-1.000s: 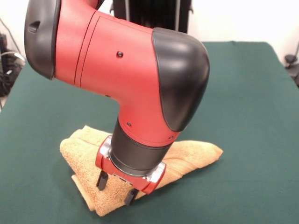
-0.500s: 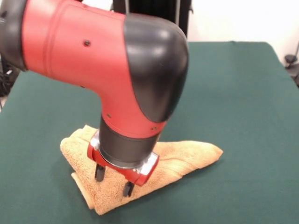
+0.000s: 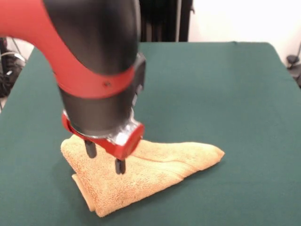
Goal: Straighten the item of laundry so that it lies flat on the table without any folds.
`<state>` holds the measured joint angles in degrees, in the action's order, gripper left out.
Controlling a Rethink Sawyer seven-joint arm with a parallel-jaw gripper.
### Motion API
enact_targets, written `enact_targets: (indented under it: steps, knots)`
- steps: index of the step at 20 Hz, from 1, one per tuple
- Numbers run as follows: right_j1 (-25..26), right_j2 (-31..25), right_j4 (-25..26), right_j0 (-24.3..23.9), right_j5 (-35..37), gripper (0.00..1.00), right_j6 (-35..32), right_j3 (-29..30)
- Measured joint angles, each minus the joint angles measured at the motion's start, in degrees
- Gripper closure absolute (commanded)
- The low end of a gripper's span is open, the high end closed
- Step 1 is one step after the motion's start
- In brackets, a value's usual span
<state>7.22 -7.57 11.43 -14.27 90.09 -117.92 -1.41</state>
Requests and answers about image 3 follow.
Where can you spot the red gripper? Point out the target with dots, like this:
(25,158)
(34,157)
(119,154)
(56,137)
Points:
(117,150)

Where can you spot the orange terry towel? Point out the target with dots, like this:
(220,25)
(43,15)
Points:
(141,183)

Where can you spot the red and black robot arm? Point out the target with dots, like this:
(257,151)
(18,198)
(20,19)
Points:
(70,70)

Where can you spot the dark green table cloth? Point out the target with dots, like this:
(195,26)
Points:
(235,94)

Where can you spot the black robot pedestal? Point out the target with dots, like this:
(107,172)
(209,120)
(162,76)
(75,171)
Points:
(164,21)

